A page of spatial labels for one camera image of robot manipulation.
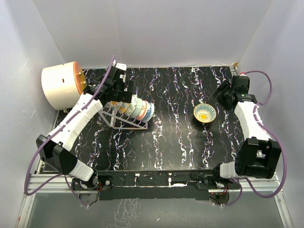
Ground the white wire dish rack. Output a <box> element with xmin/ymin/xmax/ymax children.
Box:
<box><xmin>98</xmin><ymin>104</ymin><xmax>148</xmax><ymax>130</ymax></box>

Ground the yellow sun pattern bowl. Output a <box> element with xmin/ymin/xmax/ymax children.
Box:
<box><xmin>193</xmin><ymin>104</ymin><xmax>217</xmax><ymax>124</ymax></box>

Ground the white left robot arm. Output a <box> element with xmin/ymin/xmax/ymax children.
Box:
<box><xmin>36</xmin><ymin>60</ymin><xmax>132</xmax><ymax>190</ymax></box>

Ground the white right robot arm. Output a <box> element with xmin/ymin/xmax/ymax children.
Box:
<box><xmin>211</xmin><ymin>74</ymin><xmax>281</xmax><ymax>189</ymax></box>

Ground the orange leaf pattern bowl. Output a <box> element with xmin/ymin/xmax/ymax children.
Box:
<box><xmin>108</xmin><ymin>101</ymin><xmax>123</xmax><ymax>112</ymax></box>

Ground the red flower striped bowl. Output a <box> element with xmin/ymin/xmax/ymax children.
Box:
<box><xmin>136</xmin><ymin>100</ymin><xmax>148</xmax><ymax>121</ymax></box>

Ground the blue rose pattern bowl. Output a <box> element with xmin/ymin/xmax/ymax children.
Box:
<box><xmin>141</xmin><ymin>103</ymin><xmax>155</xmax><ymax>123</ymax></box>

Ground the white cylinder with orange lid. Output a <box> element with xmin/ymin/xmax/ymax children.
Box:
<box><xmin>41</xmin><ymin>61</ymin><xmax>87</xmax><ymax>110</ymax></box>

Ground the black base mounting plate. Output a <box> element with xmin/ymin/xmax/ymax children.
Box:
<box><xmin>72</xmin><ymin>170</ymin><xmax>240</xmax><ymax>201</ymax></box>

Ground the aluminium frame rail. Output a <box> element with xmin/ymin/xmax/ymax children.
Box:
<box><xmin>16</xmin><ymin>173</ymin><xmax>293</xmax><ymax>228</ymax></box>

